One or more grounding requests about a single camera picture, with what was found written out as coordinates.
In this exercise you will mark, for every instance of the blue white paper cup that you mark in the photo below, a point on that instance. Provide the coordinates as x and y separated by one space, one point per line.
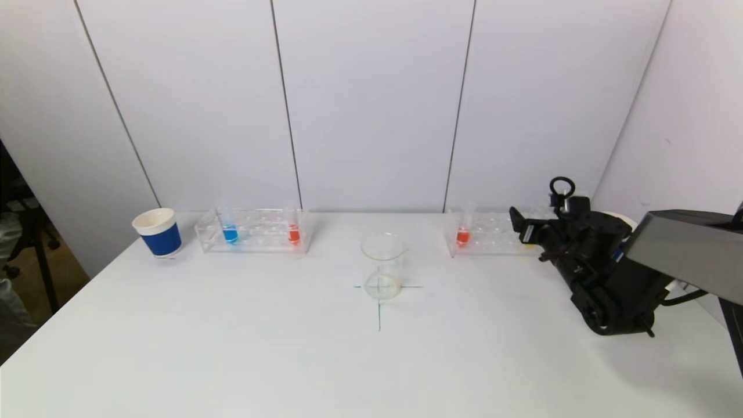
162 241
630 220

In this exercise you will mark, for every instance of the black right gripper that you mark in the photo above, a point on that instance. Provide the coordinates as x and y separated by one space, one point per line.
527 231

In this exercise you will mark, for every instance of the clear glass beaker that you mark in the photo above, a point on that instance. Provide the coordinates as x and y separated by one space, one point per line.
383 273

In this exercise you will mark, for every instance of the yellow pigment test tube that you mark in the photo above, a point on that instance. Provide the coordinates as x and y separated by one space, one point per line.
538 212

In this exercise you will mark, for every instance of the clear acrylic test tube rack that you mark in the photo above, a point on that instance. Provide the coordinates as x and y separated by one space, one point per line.
261 241
493 241

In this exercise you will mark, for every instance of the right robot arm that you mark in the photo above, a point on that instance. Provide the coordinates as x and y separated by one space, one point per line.
691 249

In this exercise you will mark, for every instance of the red pigment test tube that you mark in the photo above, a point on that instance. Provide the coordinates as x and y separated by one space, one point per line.
462 237
294 235

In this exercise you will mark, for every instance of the blue pigment test tube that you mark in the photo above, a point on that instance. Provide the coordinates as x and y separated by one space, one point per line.
230 234

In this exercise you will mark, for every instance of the person in grey clothes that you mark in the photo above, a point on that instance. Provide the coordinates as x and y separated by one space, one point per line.
11 307

